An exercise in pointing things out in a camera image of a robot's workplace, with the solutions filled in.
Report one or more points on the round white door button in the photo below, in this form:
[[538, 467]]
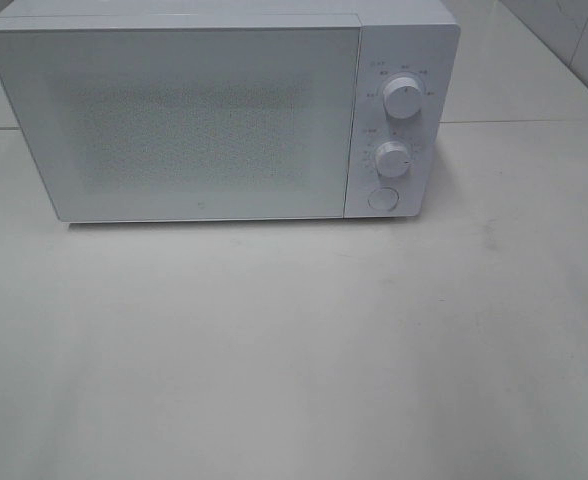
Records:
[[383, 199]]

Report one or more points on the white microwave door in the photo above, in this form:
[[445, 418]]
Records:
[[169, 125]]

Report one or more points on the white round knob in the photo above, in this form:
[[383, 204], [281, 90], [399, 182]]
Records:
[[402, 95], [392, 159]]

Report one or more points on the white microwave oven body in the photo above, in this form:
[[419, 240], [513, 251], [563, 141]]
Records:
[[419, 37]]

